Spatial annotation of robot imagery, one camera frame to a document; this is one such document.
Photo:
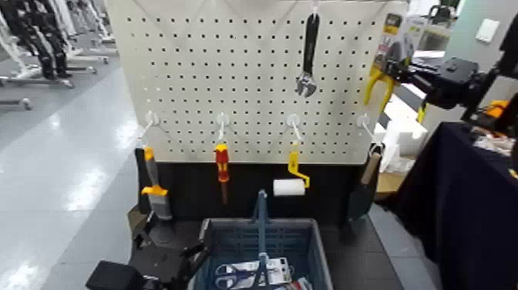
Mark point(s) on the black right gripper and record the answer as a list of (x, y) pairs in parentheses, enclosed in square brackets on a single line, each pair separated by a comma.
[(453, 81)]

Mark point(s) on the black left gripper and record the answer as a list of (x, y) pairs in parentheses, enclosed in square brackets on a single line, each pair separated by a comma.
[(166, 267)]

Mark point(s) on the yellow pliers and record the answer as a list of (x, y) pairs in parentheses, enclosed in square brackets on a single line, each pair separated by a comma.
[(390, 40)]

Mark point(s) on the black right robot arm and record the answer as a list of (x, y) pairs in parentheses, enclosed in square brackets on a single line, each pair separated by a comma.
[(510, 52)]

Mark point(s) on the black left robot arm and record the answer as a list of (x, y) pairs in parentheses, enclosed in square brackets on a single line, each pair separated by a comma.
[(113, 277)]

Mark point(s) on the blue scissors on white card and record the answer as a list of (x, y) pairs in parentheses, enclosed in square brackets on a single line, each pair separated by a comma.
[(243, 273)]

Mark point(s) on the white foam block stack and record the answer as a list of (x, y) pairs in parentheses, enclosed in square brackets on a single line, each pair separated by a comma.
[(404, 141)]

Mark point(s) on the white peg hook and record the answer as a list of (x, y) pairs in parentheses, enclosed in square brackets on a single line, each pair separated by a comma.
[(363, 120), (151, 118), (314, 6), (222, 119), (293, 120)]

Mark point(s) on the black backboard panel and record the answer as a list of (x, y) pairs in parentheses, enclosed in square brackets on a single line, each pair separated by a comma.
[(194, 190)]

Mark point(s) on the brown cardboard piece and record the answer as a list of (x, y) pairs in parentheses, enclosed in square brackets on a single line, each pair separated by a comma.
[(136, 220)]

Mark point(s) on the orange plastic bin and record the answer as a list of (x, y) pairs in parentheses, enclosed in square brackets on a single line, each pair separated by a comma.
[(497, 108)]

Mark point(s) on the grey scraper with orange guard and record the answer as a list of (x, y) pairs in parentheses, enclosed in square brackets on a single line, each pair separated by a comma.
[(153, 170)]

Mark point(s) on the red yellow screwdriver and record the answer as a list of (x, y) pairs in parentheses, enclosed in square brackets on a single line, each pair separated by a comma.
[(222, 162)]

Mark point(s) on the clear plastic bag pile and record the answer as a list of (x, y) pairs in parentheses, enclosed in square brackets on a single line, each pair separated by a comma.
[(493, 143)]

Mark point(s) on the black adjustable wrench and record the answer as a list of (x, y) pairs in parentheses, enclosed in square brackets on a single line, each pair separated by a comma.
[(311, 40)]

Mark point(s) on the brown cardboard box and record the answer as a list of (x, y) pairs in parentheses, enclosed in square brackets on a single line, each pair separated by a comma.
[(388, 182)]

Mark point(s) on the table with black cloth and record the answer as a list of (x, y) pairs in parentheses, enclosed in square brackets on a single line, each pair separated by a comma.
[(465, 202)]

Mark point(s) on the small yellow item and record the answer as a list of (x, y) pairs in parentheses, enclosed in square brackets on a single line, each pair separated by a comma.
[(514, 173)]

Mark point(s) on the white metal pegboard panel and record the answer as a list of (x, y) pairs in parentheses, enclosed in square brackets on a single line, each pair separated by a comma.
[(243, 81)]

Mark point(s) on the grey stand base with caster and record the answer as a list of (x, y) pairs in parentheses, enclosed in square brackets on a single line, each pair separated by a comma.
[(16, 103)]

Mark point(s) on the black white robot on stand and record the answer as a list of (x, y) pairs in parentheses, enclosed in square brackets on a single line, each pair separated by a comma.
[(81, 24), (44, 44)]

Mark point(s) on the yellow black striped post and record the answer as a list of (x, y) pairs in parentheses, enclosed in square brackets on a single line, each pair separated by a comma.
[(421, 113)]

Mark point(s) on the grey chair with black frame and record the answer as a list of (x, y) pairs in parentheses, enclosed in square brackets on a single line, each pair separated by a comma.
[(435, 38)]

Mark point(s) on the white wall switch plate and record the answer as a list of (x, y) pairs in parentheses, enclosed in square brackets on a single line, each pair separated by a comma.
[(487, 30)]

